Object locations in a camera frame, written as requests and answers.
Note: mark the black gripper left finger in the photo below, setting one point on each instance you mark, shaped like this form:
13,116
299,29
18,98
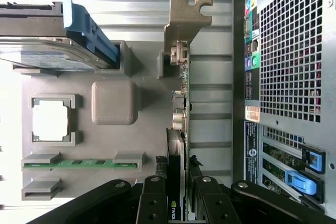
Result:
152,203

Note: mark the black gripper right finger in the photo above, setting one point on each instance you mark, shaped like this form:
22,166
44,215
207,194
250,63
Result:
218,208

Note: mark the grey plastic parts rack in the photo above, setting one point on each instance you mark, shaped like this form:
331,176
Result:
147,140

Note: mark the green RAM stick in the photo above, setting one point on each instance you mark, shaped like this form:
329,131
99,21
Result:
84,163

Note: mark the blue card retention clip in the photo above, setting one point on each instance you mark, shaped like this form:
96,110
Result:
302,183

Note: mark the silver CPU chip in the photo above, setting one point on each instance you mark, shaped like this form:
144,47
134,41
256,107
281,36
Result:
51,120

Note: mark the black and grey PC case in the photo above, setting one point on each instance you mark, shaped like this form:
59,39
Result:
288,64

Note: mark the hard disk with blue caddy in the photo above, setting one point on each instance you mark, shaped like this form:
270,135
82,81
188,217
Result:
39,27

